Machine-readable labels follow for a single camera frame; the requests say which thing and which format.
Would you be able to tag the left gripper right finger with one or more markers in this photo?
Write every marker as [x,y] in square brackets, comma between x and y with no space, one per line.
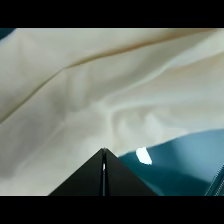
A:
[121,180]

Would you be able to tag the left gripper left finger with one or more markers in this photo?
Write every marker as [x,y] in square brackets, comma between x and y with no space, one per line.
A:
[87,180]

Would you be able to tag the cream shirt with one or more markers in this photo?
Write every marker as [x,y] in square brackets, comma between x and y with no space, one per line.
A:
[100,83]

